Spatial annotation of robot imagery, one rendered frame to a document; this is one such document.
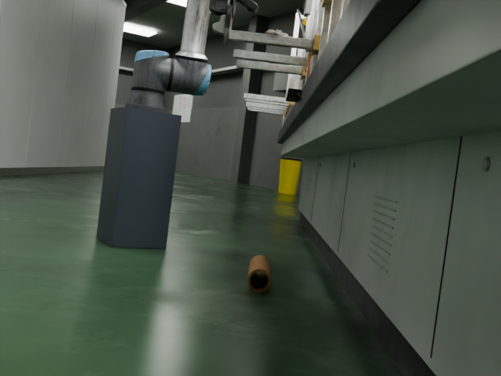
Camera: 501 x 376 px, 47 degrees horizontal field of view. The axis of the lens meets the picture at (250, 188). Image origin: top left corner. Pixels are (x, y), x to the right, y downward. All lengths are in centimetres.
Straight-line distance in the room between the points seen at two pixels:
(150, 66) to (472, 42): 221
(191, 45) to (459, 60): 221
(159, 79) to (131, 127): 26
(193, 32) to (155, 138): 50
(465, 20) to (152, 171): 214
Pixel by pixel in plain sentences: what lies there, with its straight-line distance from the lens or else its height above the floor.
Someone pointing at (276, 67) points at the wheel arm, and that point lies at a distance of 246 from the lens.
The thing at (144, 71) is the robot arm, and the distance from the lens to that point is 261.
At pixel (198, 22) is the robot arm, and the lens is 265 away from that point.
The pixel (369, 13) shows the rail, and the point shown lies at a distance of 73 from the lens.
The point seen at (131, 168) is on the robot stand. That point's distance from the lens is 251.
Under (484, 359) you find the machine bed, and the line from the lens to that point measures 91.
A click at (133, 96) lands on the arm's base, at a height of 66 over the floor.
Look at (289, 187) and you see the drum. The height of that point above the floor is 11.
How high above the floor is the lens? 43
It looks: 2 degrees down
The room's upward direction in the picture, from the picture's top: 7 degrees clockwise
